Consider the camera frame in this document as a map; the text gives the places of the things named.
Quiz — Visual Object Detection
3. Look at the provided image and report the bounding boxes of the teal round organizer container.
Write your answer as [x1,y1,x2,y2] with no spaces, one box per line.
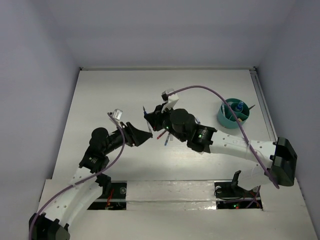
[217,98,250,129]

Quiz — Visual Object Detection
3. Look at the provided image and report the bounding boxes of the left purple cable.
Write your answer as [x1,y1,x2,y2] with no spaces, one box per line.
[28,113,126,240]

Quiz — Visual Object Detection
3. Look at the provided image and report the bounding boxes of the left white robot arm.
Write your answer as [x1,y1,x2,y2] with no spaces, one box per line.
[28,122,153,240]

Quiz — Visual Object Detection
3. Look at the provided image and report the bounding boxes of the red pen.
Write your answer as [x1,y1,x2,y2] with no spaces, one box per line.
[156,130,167,140]

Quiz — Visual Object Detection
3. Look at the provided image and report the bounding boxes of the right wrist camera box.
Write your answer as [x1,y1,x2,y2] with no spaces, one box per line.
[161,88,179,113]

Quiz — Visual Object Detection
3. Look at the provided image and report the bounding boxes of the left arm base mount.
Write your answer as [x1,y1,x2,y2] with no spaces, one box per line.
[88,174,127,211]

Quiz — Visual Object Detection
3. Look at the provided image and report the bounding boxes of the blue grip clear pen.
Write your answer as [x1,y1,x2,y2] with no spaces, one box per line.
[142,106,152,134]

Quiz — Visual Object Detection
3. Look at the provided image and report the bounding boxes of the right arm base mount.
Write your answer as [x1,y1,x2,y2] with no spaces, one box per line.
[214,170,263,210]

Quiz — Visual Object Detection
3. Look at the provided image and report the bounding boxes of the blue pen with clip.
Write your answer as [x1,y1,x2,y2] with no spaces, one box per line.
[164,133,174,146]

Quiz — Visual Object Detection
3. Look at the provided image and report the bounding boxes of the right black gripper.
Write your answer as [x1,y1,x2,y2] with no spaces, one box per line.
[145,102,187,143]

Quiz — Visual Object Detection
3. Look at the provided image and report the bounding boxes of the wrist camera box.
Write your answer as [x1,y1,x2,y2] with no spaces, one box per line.
[108,108,123,121]
[161,88,179,113]

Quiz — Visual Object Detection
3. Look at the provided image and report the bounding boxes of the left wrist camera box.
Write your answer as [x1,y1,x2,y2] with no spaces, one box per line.
[108,108,123,121]

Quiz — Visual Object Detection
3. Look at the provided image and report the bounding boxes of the correction fluid bottle blue cap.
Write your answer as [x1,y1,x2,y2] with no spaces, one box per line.
[234,101,244,112]

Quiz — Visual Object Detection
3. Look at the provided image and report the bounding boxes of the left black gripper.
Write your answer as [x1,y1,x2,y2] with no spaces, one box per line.
[102,121,152,155]

